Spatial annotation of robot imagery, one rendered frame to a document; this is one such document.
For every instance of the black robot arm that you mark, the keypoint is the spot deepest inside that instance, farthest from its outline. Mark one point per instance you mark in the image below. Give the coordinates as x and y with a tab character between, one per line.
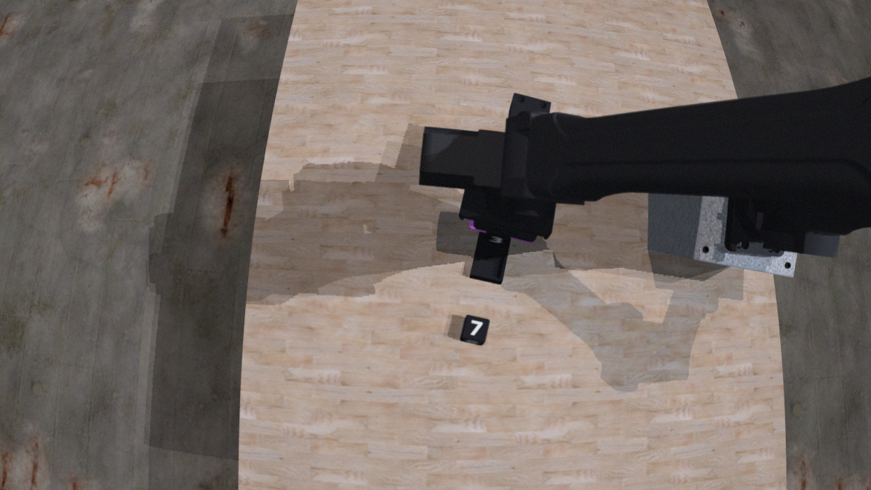
813	147

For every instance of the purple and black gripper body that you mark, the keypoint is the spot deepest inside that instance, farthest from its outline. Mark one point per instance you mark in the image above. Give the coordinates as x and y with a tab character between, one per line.
490	213

